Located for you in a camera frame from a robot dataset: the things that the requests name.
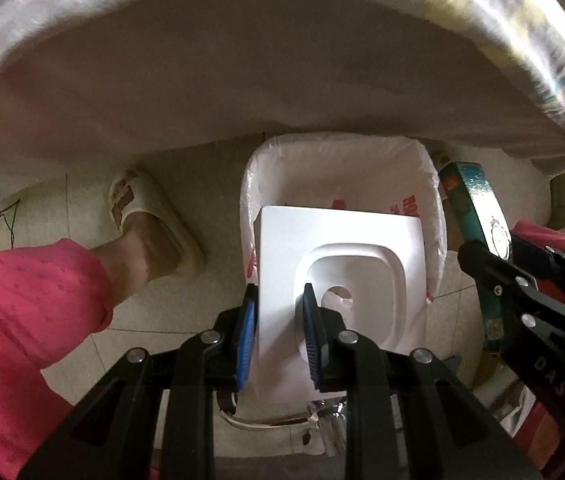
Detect cream slipper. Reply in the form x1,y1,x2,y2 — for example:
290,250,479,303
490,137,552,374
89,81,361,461
109,169,206,281

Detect white cable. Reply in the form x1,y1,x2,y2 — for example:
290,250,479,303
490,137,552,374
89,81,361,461
216,390,313,432

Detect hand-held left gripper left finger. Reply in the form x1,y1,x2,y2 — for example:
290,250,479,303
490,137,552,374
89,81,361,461
17,284,260,480

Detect pink trousers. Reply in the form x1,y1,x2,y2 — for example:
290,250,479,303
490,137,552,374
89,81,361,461
0,239,116,480

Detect white moulded plastic tray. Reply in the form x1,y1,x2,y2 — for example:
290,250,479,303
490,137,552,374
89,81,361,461
257,205,428,403

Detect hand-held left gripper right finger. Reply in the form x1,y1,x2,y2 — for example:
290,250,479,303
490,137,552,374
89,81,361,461
295,282,543,480

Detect teal cardboard box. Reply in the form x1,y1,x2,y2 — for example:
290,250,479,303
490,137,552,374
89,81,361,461
437,161,513,351

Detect bin with white bag liner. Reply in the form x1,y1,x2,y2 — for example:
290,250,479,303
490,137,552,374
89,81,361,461
240,131,448,306

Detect pink red cloth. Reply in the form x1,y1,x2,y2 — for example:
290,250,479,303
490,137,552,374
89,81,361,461
512,219,565,261

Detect bed with circle print sheet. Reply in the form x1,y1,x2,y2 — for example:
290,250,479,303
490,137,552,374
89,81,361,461
0,0,565,196

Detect chrome metal fitting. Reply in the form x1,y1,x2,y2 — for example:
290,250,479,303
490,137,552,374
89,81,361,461
311,400,349,457

